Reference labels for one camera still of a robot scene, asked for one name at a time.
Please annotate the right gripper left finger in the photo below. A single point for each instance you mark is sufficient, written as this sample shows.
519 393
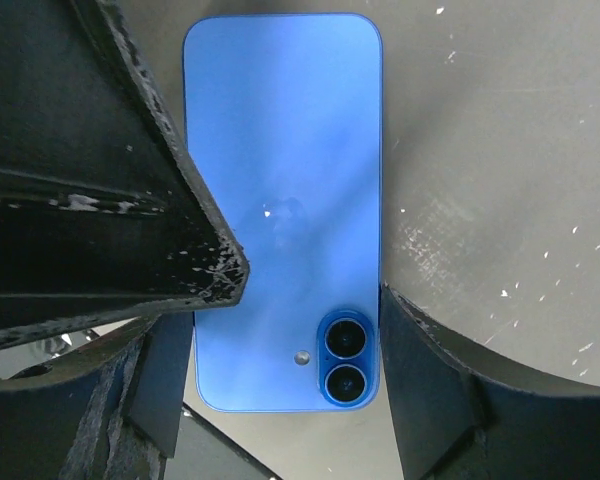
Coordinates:
107 410

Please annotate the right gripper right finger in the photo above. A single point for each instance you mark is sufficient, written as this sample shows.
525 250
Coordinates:
462 411

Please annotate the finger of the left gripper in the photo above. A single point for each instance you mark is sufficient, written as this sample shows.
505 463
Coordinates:
103 214

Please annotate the blue phone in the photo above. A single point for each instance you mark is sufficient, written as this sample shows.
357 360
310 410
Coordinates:
283 120

